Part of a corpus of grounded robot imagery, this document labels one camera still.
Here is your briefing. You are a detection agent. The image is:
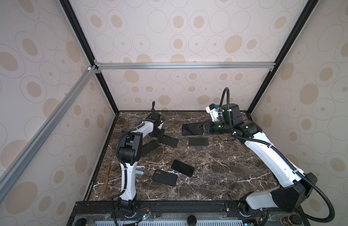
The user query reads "black phone with pink case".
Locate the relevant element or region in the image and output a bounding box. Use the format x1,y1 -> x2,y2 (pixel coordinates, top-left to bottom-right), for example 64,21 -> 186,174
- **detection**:
171,160 -> 195,177

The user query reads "black corner frame post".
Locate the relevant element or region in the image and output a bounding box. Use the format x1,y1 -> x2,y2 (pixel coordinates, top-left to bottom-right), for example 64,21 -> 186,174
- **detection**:
59,0 -> 120,115
246,0 -> 319,116

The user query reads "black corner frame post right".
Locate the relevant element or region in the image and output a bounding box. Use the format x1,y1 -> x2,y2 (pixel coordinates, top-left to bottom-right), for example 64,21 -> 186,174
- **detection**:
246,0 -> 319,116

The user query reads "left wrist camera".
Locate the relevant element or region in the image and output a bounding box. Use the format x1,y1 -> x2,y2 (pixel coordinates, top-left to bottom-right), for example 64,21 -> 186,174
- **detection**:
148,112 -> 161,122

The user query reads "silver-edged black phone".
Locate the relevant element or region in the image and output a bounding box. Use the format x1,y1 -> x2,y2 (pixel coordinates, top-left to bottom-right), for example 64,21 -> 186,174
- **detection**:
181,122 -> 205,137

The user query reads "silver aluminium rail left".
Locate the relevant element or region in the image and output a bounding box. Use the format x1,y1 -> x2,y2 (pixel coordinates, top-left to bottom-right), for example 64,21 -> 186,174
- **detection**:
0,65 -> 98,205

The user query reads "silver aluminium rail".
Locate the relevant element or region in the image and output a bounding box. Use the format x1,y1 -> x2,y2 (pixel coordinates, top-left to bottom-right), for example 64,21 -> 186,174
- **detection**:
0,65 -> 98,205
97,62 -> 276,70

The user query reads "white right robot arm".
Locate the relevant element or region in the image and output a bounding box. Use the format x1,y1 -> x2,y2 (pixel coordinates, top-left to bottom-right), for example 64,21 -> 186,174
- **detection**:
182,88 -> 336,223

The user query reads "black corner frame post left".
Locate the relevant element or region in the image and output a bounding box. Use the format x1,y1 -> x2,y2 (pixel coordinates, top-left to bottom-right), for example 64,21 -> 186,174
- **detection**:
59,0 -> 120,115

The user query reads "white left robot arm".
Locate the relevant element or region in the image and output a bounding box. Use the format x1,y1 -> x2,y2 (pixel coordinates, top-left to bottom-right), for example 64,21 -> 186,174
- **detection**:
112,101 -> 164,217

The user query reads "brown wooden stick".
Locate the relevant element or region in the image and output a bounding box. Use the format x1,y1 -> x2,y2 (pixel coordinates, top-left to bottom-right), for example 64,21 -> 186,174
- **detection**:
101,162 -> 111,198

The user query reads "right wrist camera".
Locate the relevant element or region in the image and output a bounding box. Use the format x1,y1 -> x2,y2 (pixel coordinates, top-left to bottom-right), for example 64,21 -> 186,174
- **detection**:
206,104 -> 223,122

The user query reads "black knob centre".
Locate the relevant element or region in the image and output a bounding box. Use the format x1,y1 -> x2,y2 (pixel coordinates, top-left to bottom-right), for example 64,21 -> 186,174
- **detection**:
186,215 -> 197,226

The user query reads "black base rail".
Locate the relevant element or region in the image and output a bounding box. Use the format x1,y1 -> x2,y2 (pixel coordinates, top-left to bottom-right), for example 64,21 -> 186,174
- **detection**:
67,200 -> 310,226

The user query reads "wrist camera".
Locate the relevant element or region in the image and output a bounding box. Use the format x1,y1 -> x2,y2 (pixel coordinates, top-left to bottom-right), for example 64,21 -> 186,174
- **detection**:
206,104 -> 223,122
148,112 -> 161,122

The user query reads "blue-edged phone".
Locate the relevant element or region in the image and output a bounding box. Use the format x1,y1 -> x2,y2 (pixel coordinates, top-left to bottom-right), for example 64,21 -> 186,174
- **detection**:
188,137 -> 209,147

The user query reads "light blue stapler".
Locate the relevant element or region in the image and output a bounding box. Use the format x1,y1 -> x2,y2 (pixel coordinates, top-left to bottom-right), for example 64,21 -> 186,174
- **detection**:
135,166 -> 145,175

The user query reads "silver aluminium rail back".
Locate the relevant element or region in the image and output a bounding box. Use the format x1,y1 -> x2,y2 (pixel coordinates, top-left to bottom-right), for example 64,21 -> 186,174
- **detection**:
97,62 -> 276,70

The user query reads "black phone case with camera hole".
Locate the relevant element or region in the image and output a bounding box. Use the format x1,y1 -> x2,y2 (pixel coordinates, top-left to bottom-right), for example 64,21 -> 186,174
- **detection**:
152,169 -> 178,186

